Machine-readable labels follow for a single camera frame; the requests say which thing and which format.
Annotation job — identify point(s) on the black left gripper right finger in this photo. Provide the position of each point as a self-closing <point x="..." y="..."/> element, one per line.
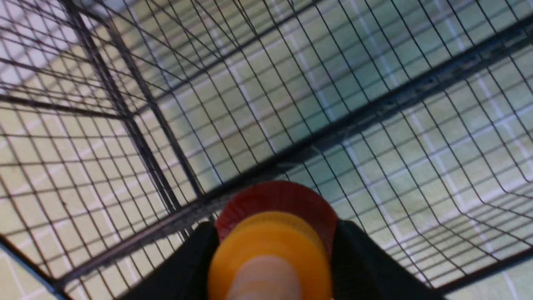
<point x="361" y="270"/>

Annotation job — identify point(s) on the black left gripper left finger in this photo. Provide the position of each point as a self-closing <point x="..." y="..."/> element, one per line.
<point x="184" y="275"/>

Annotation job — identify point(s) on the red sauce bottle yellow cap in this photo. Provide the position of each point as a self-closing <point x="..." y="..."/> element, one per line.
<point x="275" y="243"/>

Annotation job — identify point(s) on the green checkered tablecloth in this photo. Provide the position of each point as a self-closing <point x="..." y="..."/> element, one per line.
<point x="374" y="83"/>

